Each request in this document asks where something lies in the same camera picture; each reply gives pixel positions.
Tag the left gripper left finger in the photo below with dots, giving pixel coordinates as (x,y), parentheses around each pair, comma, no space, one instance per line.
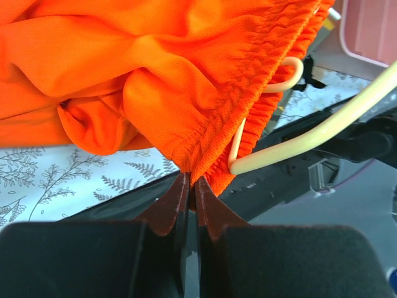
(141,257)

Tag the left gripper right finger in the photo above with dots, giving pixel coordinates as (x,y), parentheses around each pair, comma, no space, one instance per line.
(237,259)

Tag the orange mesh shorts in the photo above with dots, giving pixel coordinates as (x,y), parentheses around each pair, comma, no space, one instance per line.
(180,76)

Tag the yellow plastic hanger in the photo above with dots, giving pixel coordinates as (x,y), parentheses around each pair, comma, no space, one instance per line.
(315,137)

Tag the pink divided organizer tray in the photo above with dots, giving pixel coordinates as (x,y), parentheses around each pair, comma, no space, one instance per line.
(367,31)

